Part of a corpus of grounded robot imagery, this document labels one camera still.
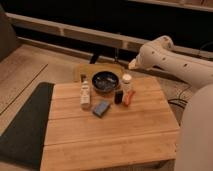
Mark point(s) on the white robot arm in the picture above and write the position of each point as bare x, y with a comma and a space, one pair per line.
195, 141

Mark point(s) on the dark ceramic bowl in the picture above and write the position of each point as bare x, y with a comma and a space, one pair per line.
105, 81

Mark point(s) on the black eraser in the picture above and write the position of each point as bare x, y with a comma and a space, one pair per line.
118, 97

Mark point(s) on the white bottle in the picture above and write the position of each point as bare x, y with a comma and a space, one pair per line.
85, 100

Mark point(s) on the orange carrot toy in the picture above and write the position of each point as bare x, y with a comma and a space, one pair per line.
127, 98

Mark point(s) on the blue sponge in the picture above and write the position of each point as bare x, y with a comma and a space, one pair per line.
101, 108

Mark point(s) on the dark green floor mat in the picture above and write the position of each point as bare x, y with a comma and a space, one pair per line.
23, 140

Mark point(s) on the grey couch corner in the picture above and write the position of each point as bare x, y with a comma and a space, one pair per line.
8, 39

